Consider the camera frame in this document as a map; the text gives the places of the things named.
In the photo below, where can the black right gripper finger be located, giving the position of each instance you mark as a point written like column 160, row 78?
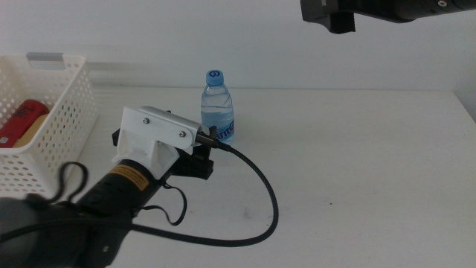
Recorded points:
column 341, row 23

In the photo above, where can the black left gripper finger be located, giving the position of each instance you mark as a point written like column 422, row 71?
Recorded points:
column 213, row 131

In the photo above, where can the clear water bottle blue cap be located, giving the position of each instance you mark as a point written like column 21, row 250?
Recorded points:
column 217, row 108

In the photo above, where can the yellow tea bottle white cap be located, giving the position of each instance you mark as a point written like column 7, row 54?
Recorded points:
column 33, row 130

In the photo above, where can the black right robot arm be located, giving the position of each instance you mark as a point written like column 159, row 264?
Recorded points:
column 453, row 5

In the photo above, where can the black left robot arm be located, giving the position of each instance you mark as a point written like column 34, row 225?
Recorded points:
column 74, row 223

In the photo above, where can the white perforated plastic basket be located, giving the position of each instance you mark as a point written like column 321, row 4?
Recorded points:
column 67, row 119

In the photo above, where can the red can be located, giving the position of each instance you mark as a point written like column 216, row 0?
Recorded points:
column 18, row 121

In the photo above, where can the white wrist camera with mount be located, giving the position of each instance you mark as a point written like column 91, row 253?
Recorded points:
column 156, row 134

